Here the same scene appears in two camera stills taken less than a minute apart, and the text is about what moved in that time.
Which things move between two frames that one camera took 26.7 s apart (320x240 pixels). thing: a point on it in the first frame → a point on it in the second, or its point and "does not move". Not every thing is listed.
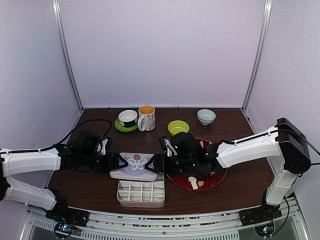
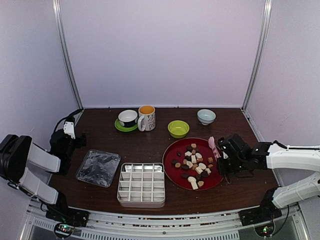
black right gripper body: (186, 164) → (236, 165)
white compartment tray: (144, 194) does not move
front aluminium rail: (37, 225) does not move
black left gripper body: (89, 161) → (69, 151)
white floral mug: (146, 121) does not move
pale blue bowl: (206, 116) does not move
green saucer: (124, 128) does not move
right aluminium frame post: (260, 52) does not move
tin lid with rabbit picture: (136, 170) → (99, 168)
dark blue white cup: (128, 118) does not move
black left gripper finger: (108, 144) → (84, 140)
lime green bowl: (177, 126) does not move
